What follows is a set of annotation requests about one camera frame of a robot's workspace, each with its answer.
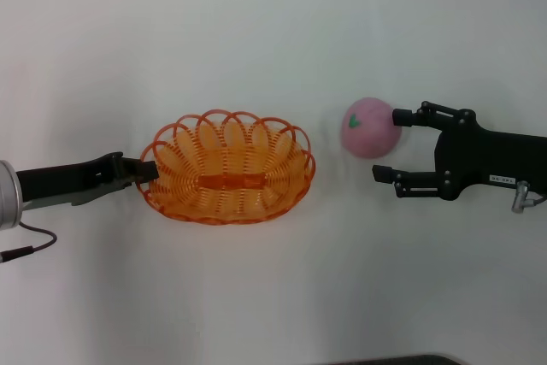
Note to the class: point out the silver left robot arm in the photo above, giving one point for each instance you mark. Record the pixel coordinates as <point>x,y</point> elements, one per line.
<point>8,196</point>

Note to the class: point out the dark robot torso edge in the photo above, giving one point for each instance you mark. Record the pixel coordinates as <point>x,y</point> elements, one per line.
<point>401,360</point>

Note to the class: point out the orange woven plastic basket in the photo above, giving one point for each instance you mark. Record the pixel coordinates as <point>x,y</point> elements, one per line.
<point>231,168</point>

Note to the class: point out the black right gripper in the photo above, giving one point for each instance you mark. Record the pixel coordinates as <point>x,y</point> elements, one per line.
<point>491,155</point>

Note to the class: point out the pink peach with green leaf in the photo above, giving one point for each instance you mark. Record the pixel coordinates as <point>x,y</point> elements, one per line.
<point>372,130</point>

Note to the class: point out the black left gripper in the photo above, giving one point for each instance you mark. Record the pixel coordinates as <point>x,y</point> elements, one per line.
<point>64,177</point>

